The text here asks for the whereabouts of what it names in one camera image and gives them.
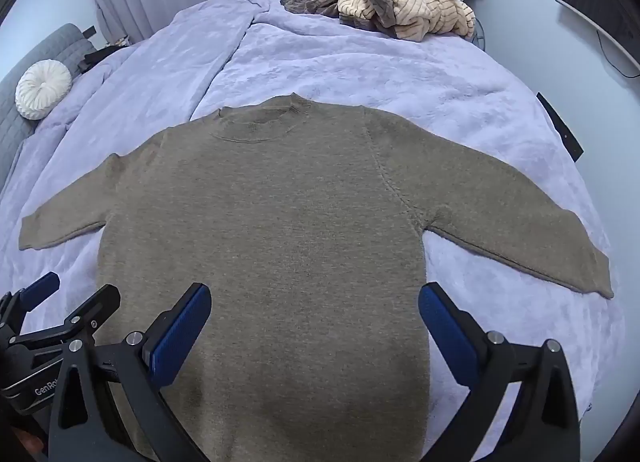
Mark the black cloth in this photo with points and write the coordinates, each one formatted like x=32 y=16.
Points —
x=102 y=56

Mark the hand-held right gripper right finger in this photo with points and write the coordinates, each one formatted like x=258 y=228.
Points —
x=447 y=337

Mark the round white pleated pillow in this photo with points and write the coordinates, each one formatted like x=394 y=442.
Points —
x=42 y=89

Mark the cream striped fuzzy garment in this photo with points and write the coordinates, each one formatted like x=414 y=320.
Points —
x=425 y=7

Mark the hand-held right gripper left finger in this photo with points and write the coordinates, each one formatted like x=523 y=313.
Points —
x=180 y=337

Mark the lavender fleece blanket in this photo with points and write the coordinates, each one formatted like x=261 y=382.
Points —
x=350 y=67

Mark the brown fuzzy garment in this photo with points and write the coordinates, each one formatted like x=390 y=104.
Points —
x=310 y=3

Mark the olive knit sweater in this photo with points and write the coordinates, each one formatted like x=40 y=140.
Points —
x=300 y=242

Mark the curved wall monitor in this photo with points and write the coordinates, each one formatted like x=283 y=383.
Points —
x=600 y=2

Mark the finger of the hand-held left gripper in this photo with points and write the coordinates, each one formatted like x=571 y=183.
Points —
x=100 y=304
x=40 y=288

